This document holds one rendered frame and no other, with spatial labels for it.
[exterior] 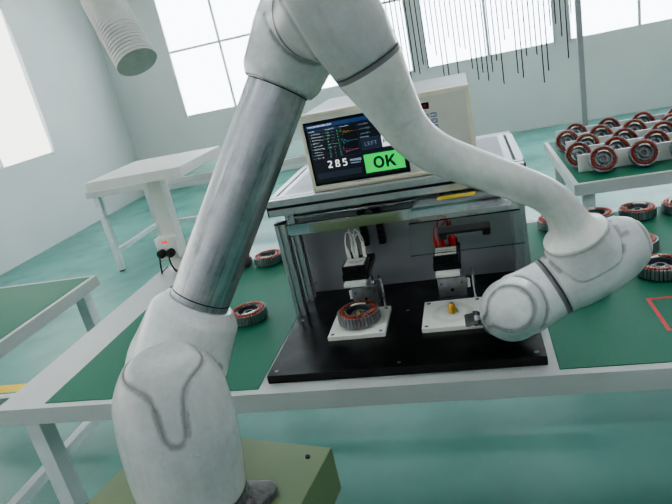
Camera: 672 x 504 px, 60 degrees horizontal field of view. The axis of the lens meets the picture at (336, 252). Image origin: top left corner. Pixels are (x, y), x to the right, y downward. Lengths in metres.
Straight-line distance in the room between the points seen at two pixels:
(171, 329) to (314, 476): 0.33
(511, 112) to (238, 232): 7.05
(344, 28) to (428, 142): 0.20
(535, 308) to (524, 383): 0.40
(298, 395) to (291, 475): 0.41
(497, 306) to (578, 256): 0.15
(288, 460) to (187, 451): 0.27
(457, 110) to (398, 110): 0.68
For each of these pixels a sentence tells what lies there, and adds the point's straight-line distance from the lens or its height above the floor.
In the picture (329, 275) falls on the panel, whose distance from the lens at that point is 1.78.
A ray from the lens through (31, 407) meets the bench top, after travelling 1.77.
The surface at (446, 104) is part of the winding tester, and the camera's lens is 1.48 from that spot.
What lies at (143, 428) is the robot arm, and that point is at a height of 1.07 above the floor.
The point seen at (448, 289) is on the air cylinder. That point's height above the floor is 0.79.
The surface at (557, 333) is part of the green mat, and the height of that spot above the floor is 0.75.
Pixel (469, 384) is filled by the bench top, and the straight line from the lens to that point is 1.30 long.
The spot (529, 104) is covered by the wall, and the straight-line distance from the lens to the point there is 7.86.
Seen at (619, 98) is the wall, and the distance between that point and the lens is 8.04.
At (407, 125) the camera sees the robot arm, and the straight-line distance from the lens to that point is 0.82.
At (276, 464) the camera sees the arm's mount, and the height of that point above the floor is 0.84.
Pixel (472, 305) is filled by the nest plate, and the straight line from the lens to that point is 1.53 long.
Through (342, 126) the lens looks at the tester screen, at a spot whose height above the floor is 1.27.
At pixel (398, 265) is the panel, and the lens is 1.73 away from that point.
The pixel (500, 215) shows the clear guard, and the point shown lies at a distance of 1.30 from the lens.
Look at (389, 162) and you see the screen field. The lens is 1.51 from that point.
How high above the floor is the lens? 1.46
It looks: 19 degrees down
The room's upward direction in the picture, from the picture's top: 12 degrees counter-clockwise
